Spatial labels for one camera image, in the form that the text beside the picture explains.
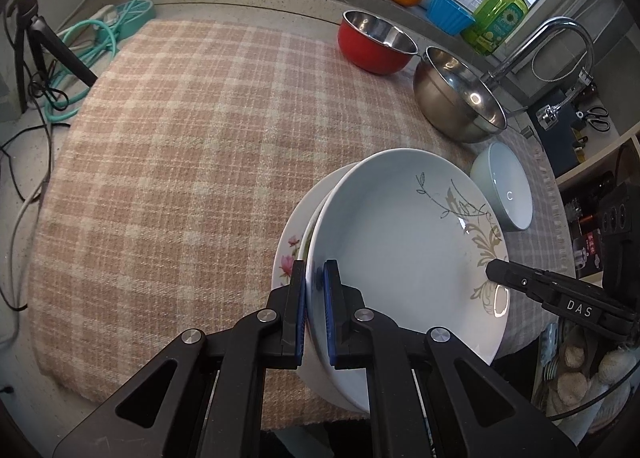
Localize large steel bowl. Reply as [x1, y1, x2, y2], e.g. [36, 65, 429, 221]
[413, 45, 508, 145]

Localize black ring light tripod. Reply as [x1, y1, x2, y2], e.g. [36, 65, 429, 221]
[4, 0, 99, 115]

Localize wooden shelf unit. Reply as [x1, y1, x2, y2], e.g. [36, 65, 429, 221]
[552, 102, 640, 289]

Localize white plate pink flowers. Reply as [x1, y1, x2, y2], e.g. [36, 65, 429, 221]
[271, 164, 360, 301]

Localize pink plaid table cloth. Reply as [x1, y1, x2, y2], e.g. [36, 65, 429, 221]
[27, 18, 573, 434]

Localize red steel bowl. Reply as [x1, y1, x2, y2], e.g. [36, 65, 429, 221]
[337, 10, 418, 76]

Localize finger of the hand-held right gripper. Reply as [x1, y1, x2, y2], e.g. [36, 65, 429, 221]
[486, 259, 640, 346]

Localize flexible faucet sprayer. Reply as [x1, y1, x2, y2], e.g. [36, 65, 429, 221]
[536, 68, 596, 131]

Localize blue ribbed cup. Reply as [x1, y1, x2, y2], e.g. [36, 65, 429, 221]
[426, 0, 476, 36]

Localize black cable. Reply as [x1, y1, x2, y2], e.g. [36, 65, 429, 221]
[0, 12, 71, 199]

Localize light blue ceramic bowl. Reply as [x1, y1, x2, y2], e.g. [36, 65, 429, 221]
[470, 140, 535, 233]

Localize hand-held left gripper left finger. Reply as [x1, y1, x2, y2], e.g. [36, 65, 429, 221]
[52, 259, 307, 458]

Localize green dish soap bottle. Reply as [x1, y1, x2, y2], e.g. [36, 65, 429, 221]
[460, 0, 541, 56]

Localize red and black box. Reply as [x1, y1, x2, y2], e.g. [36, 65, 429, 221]
[575, 228, 603, 269]

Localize chrome kitchen faucet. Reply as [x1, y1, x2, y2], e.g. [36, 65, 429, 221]
[480, 18, 597, 115]

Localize dark blue knife holder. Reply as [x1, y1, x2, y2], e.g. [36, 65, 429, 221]
[530, 88, 601, 173]

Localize black handled scissors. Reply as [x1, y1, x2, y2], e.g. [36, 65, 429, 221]
[575, 106, 611, 131]

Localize person's right hand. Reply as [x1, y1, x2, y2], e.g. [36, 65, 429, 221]
[547, 333, 636, 431]

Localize white plate grey leaf print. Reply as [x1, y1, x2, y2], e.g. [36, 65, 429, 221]
[305, 148, 511, 414]

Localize white power strip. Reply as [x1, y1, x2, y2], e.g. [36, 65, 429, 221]
[90, 5, 123, 26]

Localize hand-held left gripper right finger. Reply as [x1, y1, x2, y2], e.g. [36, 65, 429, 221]
[322, 259, 576, 458]

